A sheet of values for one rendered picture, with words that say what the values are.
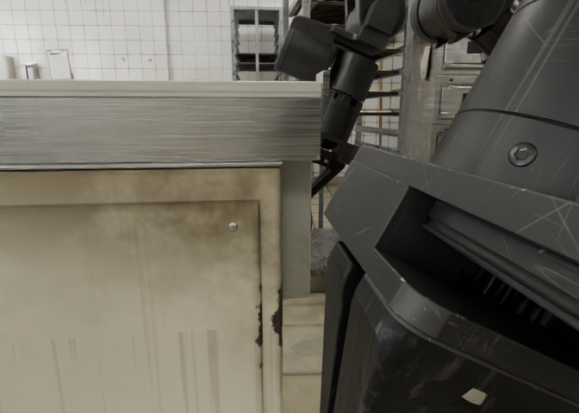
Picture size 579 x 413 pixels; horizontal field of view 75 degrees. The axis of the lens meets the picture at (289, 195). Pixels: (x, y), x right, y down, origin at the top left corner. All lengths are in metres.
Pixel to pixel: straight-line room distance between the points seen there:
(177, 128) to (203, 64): 4.33
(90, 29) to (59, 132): 4.72
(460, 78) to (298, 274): 3.61
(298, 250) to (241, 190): 0.10
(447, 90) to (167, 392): 3.63
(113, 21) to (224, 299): 4.72
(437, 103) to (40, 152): 3.63
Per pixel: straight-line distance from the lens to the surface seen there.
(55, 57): 5.17
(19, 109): 0.34
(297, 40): 0.49
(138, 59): 4.82
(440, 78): 3.83
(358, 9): 0.50
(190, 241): 0.30
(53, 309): 0.36
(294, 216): 0.35
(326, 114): 0.49
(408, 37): 1.82
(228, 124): 0.30
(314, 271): 1.82
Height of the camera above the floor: 0.88
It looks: 13 degrees down
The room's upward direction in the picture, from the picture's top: straight up
